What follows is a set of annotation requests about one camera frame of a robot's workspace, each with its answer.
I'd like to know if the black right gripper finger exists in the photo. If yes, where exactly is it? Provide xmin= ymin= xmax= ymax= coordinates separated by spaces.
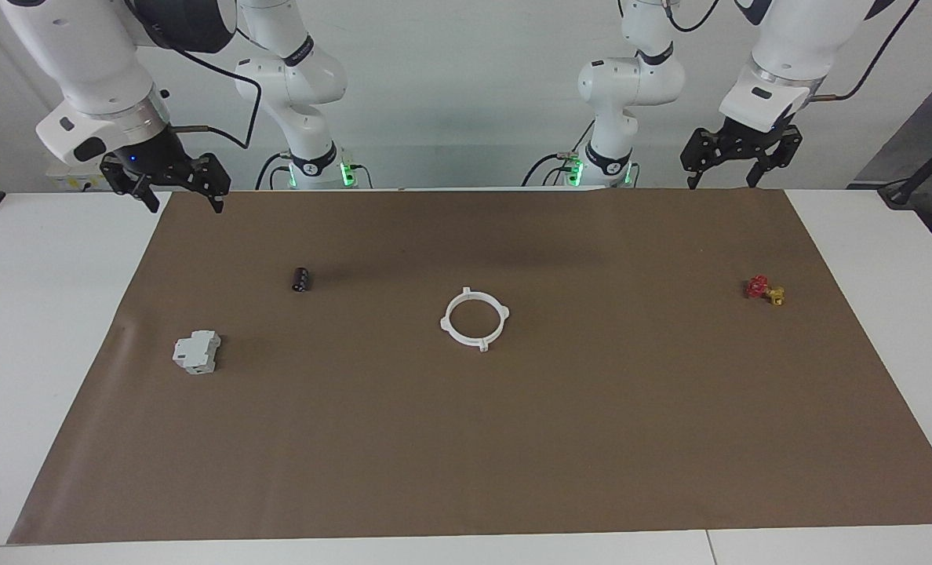
xmin=100 ymin=155 xmax=162 ymax=215
xmin=188 ymin=152 xmax=232 ymax=215

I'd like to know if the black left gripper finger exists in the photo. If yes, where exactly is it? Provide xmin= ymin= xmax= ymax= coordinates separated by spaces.
xmin=745 ymin=129 xmax=803 ymax=190
xmin=679 ymin=129 xmax=715 ymax=191

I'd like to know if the white half pipe clamp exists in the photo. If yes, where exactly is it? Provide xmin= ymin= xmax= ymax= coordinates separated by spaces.
xmin=464 ymin=290 xmax=512 ymax=348
xmin=439 ymin=286 xmax=488 ymax=354

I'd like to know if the white power strip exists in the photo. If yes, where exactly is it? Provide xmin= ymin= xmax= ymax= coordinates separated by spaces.
xmin=46 ymin=161 xmax=112 ymax=192

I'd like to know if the grey partition panel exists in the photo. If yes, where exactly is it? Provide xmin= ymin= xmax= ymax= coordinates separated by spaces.
xmin=849 ymin=53 xmax=932 ymax=190

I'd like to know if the white circuit breaker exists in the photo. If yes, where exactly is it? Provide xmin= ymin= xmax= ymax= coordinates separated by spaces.
xmin=171 ymin=329 xmax=223 ymax=377

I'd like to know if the brown table mat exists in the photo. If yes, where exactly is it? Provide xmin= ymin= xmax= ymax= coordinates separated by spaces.
xmin=6 ymin=187 xmax=932 ymax=547

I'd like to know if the black arm base cable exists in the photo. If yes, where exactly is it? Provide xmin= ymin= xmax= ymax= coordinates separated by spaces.
xmin=522 ymin=116 xmax=597 ymax=188
xmin=255 ymin=151 xmax=289 ymax=191

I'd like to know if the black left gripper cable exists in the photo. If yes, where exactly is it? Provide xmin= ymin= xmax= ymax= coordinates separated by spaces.
xmin=666 ymin=0 xmax=923 ymax=104

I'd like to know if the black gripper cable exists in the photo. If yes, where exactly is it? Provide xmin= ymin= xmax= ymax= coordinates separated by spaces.
xmin=125 ymin=0 xmax=264 ymax=151
xmin=666 ymin=0 xmax=923 ymax=104

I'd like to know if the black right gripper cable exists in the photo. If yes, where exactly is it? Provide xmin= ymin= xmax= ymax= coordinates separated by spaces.
xmin=125 ymin=0 xmax=264 ymax=151

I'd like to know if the red handle brass valve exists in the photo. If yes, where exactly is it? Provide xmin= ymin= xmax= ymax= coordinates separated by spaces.
xmin=744 ymin=274 xmax=788 ymax=308

